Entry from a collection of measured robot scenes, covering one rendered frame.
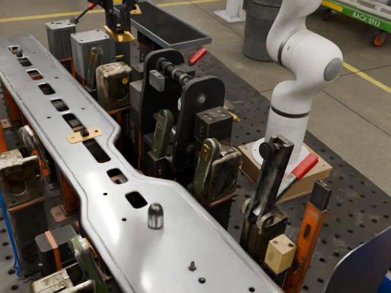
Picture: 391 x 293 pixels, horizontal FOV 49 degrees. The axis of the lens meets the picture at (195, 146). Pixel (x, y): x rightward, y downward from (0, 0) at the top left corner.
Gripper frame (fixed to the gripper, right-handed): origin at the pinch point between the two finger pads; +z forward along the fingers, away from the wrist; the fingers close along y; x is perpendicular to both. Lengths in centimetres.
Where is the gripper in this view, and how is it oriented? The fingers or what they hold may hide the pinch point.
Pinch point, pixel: (118, 20)
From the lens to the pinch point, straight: 89.2
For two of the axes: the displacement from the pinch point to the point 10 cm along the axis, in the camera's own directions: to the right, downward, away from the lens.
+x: 4.8, 5.5, -6.8
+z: -0.7, 8.0, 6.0
